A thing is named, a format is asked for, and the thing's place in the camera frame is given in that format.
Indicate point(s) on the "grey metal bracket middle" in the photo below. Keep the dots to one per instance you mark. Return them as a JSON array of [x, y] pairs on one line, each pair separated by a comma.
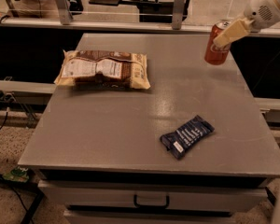
[[177, 17]]

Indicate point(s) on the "grey metal bracket left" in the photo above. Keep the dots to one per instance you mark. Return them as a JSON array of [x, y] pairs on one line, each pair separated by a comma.
[[64, 13]]

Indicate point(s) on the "grey drawer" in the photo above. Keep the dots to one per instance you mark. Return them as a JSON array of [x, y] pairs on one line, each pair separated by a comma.
[[189, 198], [95, 217]]

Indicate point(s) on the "brown cream snack bag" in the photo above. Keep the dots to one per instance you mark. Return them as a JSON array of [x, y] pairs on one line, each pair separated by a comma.
[[112, 69]]

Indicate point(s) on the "dark blue rxbar wrapper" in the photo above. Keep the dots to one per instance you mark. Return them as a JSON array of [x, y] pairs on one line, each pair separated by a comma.
[[186, 136]]

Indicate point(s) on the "grey lower drawer front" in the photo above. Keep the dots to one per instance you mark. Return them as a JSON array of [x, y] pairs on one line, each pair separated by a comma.
[[95, 217]]

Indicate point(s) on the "grey metal bracket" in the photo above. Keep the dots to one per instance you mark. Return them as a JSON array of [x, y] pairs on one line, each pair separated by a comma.
[[64, 13], [177, 17]]

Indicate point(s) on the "grey top drawer front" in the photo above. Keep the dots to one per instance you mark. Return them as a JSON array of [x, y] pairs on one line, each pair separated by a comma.
[[189, 198]]

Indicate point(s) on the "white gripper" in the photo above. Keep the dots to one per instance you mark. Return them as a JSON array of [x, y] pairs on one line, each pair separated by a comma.
[[260, 13]]

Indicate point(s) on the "red coke can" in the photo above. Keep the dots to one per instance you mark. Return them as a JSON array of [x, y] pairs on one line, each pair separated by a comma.
[[213, 54]]

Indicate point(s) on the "black drawer handle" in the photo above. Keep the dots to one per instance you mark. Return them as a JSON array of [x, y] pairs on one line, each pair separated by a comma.
[[146, 203]]

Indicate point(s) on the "green packet on floor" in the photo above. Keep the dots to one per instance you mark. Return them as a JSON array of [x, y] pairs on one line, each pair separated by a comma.
[[17, 174]]

